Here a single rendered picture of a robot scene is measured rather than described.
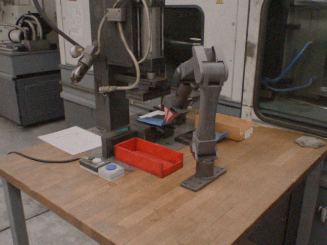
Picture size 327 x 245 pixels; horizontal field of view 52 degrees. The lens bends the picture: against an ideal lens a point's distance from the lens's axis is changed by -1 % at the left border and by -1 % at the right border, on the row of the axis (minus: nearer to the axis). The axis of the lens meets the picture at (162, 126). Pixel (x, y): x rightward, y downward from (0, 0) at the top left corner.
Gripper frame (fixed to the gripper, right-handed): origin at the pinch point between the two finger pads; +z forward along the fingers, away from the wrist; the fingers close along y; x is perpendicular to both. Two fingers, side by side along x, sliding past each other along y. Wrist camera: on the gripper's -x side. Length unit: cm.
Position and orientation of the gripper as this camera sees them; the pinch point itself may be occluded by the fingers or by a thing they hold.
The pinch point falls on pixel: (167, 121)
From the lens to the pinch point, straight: 143.3
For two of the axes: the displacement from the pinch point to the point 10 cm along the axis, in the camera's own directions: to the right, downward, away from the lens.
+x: -6.6, 1.6, -7.4
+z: -4.1, 7.4, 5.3
